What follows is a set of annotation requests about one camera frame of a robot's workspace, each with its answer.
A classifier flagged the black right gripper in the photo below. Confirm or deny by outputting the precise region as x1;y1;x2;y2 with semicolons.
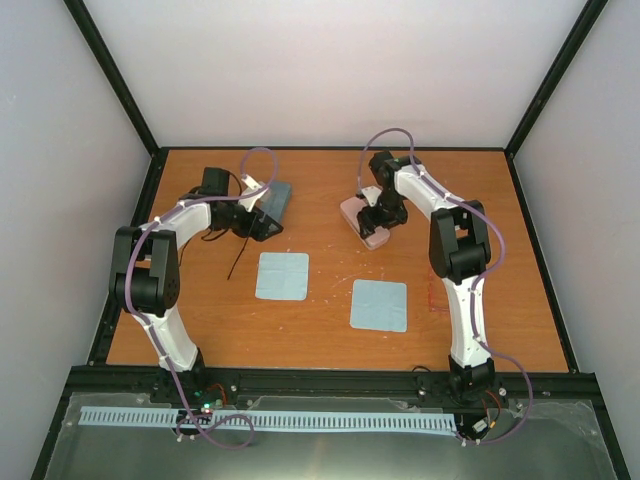
356;190;404;239

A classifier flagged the blue grey glasses case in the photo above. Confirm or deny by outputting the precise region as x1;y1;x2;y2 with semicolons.
260;181;293;223

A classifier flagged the pink glasses case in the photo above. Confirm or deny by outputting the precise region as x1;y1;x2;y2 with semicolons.
339;196;390;250

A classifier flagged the light blue cleaning cloth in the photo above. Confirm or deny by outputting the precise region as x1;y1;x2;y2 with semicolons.
255;252;309;301
350;279;408;333

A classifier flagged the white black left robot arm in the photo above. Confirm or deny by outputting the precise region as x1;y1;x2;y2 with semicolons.
109;167;292;403

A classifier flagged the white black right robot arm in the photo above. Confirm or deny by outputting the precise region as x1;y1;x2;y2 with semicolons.
341;151;495;400

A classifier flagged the black cord on table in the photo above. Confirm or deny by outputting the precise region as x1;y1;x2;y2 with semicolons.
225;237;250;281

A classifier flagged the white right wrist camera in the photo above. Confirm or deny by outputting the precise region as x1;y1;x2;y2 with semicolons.
360;186;382;207

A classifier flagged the black aluminium frame rail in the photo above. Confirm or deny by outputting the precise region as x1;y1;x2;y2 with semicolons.
64;365;599;414

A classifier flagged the light blue slotted cable duct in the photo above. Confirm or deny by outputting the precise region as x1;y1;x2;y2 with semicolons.
78;406;456;436

